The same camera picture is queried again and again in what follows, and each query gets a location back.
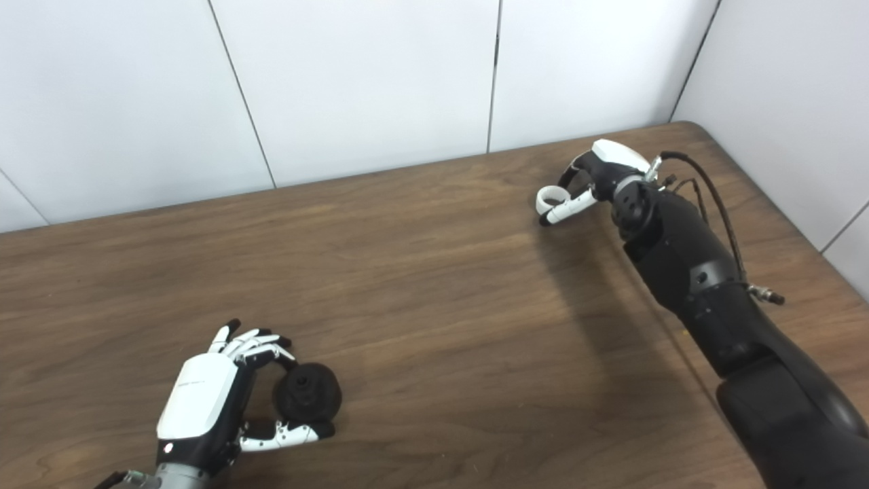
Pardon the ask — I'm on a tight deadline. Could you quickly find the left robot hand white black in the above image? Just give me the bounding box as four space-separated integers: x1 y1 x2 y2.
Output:
155 318 337 476

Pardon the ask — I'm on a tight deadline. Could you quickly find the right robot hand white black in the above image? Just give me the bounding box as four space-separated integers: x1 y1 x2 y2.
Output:
535 139 654 228

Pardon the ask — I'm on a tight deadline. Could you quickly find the white ring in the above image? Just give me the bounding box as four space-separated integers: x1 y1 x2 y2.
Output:
535 186 572 215

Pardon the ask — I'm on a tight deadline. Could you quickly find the round black part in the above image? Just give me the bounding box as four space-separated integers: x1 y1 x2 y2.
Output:
272 363 342 423

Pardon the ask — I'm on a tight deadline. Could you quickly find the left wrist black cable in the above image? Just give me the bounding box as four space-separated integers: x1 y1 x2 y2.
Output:
92 470 147 489

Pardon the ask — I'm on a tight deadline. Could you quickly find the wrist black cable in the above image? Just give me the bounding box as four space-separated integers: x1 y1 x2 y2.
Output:
645 151 786 306
92 470 147 489

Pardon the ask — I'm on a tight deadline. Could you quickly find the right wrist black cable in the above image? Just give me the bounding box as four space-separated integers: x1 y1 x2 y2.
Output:
645 151 786 306

